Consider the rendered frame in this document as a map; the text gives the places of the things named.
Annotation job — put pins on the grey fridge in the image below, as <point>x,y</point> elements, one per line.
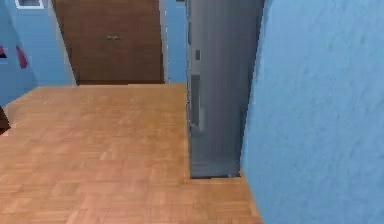
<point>220,100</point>

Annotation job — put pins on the brown wooden room door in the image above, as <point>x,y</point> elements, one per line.
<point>113,56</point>

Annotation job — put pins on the magenta cloth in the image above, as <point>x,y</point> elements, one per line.
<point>21,58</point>

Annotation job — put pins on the dark brown furniture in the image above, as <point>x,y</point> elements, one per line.
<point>3,120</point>

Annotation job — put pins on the white framed wall picture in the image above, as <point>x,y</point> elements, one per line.
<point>29,3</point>

